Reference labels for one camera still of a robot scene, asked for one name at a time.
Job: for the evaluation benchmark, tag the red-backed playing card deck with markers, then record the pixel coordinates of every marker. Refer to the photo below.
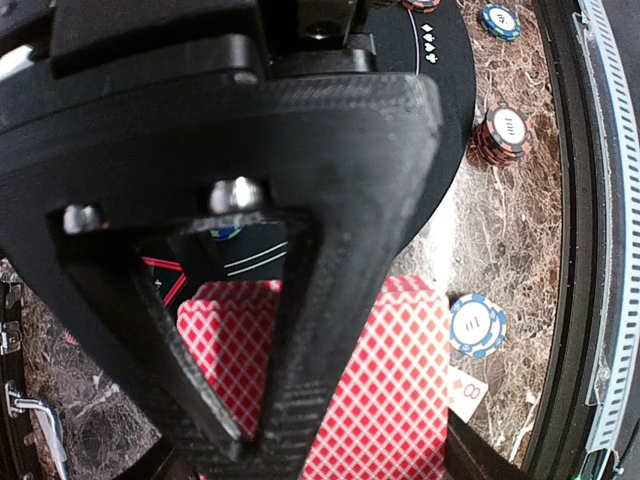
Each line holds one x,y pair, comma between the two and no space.
388,416

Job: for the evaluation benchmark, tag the blue chip stack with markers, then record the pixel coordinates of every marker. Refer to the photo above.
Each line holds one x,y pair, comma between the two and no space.
478,326

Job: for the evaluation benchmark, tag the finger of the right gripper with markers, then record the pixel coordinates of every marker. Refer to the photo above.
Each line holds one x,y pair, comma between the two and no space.
93,168

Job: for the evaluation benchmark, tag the red triangular dealer button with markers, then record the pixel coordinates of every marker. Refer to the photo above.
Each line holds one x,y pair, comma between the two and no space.
168,276

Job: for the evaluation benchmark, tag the black poker chip case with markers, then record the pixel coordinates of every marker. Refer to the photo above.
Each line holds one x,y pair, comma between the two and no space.
20,412

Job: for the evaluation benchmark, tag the red chip stack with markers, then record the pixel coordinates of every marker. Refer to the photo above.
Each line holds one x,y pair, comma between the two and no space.
505,136

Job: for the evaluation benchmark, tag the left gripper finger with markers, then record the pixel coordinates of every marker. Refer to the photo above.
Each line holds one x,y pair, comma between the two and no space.
468,456

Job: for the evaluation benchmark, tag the white slotted cable duct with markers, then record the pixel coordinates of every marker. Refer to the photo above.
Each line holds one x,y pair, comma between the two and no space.
609,35

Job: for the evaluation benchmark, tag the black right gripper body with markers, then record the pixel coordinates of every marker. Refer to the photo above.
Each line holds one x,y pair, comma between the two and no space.
81,53

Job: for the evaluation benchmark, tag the face-up eight of diamonds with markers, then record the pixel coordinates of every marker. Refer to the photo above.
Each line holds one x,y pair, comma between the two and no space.
465,393

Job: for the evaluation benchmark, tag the blue-green chip stack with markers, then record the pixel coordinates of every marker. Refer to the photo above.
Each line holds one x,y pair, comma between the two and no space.
500,22

